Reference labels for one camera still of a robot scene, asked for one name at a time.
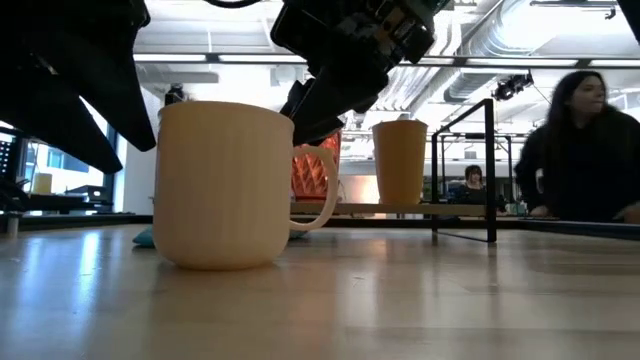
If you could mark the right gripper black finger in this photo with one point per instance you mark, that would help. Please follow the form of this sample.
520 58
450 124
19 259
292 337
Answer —
297 97
340 100

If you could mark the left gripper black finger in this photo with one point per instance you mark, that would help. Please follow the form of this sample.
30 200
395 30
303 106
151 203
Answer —
115 60
50 105

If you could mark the red faceted plastic cup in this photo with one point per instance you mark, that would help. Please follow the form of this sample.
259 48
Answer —
312 174

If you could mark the tall orange plastic cup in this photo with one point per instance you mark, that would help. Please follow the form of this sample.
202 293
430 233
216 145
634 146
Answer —
400 165

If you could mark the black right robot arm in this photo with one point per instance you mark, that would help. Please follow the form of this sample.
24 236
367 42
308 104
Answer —
634 12

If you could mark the large window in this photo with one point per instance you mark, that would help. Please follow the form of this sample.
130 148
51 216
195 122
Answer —
75 175

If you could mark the yellow box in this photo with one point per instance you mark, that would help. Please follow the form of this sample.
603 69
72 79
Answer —
42 184

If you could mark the black box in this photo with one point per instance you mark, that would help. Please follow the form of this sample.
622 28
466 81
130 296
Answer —
87 194

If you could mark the dark background table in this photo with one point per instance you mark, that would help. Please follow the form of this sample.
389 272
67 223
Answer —
50 202

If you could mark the small grey cylinder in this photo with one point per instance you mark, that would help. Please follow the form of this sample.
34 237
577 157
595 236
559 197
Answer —
12 225

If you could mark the person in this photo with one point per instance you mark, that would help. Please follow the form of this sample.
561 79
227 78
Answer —
472 177
575 175

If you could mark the blue cloth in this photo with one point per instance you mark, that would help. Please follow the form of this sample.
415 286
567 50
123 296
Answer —
144 239

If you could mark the black ceiling-hung device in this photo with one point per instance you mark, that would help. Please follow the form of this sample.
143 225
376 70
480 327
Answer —
510 87

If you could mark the long linear ceiling light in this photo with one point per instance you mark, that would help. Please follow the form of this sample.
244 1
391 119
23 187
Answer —
520 62

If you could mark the black aluminium table frame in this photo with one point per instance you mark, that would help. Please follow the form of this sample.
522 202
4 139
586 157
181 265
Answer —
75 221

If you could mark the wooden shelf with black frame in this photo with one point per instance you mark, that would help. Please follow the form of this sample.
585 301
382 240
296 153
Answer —
390 208

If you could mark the silver ceiling duct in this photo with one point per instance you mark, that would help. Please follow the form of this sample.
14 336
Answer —
500 30

